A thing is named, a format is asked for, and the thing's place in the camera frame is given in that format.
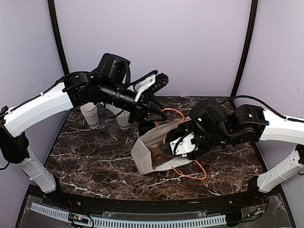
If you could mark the white paper takeout bag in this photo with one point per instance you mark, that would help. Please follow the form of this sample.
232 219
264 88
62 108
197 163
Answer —
147 151

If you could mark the black table front rail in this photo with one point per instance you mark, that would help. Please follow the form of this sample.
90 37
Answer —
220 204

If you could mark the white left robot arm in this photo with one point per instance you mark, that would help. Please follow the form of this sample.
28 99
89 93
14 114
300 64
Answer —
71 92

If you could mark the black left frame post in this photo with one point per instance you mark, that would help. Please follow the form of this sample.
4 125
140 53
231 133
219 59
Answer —
57 36

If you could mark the black right frame post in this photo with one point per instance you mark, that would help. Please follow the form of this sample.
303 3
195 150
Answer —
246 47

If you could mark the white cup holding straws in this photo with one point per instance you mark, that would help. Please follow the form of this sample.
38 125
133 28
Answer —
123 120

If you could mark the stack of black cup lids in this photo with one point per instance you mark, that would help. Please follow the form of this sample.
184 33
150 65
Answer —
145 127

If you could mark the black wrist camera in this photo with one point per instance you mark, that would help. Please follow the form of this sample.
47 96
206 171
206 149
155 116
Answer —
207 114
113 67

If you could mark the stack of white paper cups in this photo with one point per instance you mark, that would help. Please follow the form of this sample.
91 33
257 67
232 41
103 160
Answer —
89 111

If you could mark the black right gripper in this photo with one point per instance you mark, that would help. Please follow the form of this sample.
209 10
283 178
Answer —
193 156

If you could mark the brown cardboard cup carrier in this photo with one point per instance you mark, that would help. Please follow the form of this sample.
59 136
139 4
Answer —
157 156

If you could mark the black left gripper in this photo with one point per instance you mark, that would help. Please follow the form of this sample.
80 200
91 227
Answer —
140 111

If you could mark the black frame post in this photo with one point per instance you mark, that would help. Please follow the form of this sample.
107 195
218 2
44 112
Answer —
57 36
246 47

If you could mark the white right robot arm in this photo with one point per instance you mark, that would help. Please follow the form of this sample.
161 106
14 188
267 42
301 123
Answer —
251 123

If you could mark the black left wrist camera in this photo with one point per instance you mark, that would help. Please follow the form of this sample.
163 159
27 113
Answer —
113 67

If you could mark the white slotted cable duct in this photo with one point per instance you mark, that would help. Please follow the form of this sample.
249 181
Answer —
125 220

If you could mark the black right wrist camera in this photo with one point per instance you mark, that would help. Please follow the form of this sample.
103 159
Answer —
207 114

